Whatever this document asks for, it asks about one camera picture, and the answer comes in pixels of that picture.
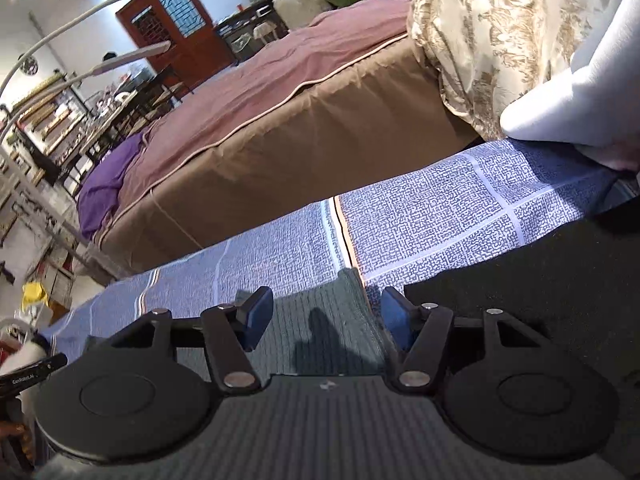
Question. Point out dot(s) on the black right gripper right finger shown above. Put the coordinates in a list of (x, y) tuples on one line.
[(499, 384)]

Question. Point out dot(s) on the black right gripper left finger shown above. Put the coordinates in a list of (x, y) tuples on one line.
[(155, 384)]

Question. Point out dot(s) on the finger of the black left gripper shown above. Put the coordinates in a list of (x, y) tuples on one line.
[(28, 376)]

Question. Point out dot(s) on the blue cream checkered sweater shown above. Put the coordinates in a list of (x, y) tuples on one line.
[(320, 324)]

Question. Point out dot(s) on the yellow bag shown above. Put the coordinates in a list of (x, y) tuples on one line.
[(33, 293)]

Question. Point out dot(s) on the black garment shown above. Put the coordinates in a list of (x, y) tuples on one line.
[(579, 287)]

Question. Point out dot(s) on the blue patterned bed sheet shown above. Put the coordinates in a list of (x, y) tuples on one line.
[(334, 257)]

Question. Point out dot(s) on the purple cloth on bed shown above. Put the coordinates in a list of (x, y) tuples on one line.
[(99, 194)]

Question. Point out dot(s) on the white pillow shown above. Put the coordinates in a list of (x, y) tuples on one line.
[(593, 104)]

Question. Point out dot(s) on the brown bed with mauve cover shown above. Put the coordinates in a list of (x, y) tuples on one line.
[(334, 106)]

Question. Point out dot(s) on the cream floral patterned duvet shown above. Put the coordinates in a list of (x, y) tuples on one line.
[(488, 53)]

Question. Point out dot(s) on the red wooden door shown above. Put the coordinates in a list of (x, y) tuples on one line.
[(196, 53)]

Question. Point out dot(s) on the wall display shelves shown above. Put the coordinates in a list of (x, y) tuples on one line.
[(40, 168)]

